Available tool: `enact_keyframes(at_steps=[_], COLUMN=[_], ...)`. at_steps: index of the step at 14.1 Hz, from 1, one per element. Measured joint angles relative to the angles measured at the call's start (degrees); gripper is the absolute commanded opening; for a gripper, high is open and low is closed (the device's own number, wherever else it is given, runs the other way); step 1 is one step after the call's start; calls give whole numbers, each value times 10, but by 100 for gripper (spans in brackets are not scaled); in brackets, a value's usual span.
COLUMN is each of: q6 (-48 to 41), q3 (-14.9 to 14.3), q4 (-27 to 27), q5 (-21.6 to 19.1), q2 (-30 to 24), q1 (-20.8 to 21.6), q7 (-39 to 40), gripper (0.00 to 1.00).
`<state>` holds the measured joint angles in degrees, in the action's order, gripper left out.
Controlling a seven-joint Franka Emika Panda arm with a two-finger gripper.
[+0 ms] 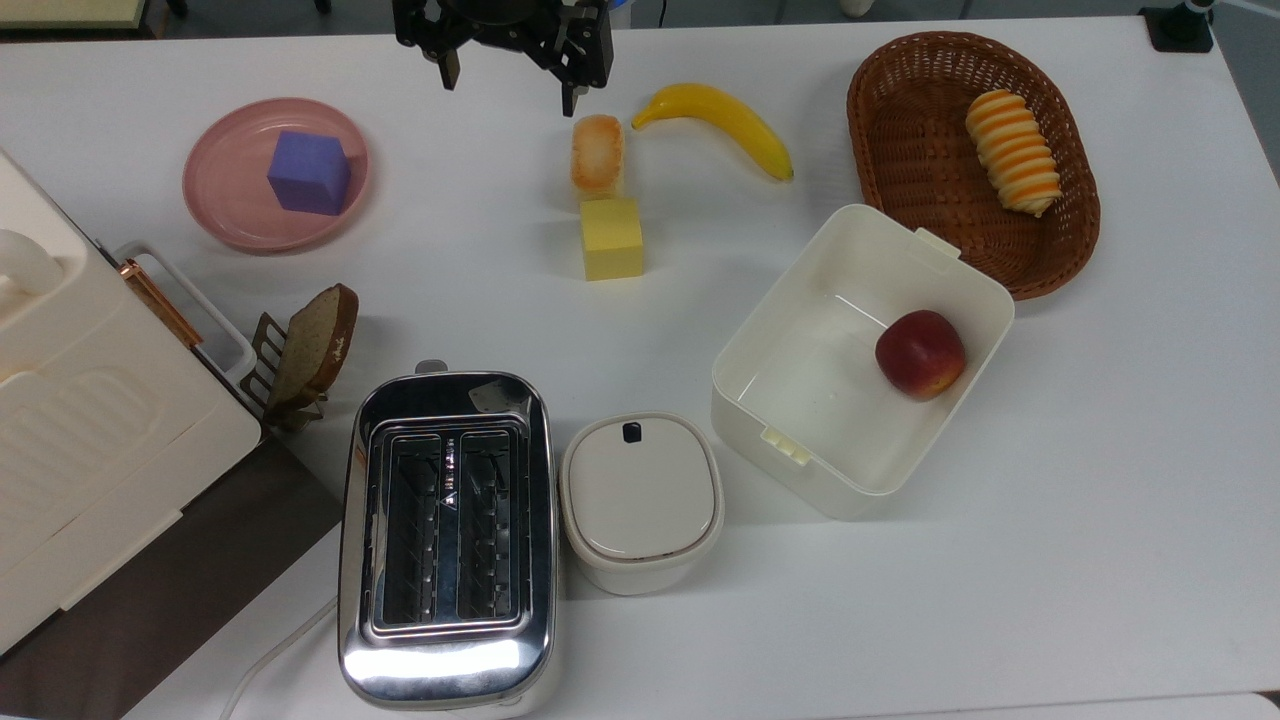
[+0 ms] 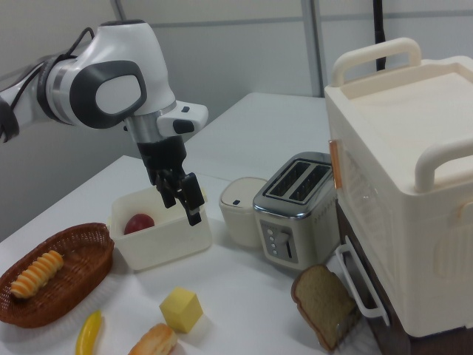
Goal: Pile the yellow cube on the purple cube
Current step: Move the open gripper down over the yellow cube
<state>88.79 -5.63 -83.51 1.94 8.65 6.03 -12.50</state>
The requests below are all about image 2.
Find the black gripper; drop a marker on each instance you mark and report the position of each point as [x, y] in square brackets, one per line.
[162, 155]

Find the yellow cube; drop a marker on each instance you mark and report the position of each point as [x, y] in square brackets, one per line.
[181, 308]

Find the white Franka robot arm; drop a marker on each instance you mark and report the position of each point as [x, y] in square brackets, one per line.
[111, 81]

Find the red apple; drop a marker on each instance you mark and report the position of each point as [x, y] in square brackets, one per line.
[138, 223]

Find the white rectangular plastic container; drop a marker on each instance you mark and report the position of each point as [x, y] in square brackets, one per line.
[166, 246]

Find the white lidded canister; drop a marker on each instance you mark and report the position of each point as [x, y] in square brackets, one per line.
[236, 222]

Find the brown wicker basket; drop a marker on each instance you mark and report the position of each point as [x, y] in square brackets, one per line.
[86, 255]

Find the silver two-slot toaster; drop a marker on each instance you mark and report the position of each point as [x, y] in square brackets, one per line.
[292, 222]

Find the toasted bread roll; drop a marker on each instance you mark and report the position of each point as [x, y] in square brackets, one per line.
[155, 340]

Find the orange striped twisted bread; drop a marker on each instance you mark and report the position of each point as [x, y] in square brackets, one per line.
[37, 274]

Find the yellow banana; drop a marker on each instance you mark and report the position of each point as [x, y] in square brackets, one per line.
[88, 333]

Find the brown bread slice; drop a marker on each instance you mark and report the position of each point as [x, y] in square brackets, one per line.
[321, 307]

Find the cream white toy oven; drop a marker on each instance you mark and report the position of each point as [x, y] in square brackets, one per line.
[406, 185]

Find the black background pole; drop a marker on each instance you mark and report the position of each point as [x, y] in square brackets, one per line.
[379, 33]

